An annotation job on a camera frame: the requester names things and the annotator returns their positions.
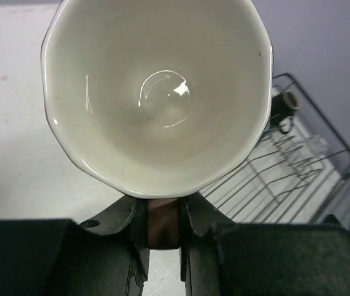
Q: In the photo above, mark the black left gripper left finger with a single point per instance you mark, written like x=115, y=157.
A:
x=104, y=255

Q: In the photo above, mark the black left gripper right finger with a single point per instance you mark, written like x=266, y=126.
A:
x=221, y=257

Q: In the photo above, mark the pink hexagonal mug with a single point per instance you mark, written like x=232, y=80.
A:
x=157, y=99

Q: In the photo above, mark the dark cup in rack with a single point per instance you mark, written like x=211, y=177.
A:
x=284, y=105

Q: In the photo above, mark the clear glass cup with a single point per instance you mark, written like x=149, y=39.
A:
x=317, y=144

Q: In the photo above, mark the grey wire dish rack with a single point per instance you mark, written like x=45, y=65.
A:
x=283, y=181

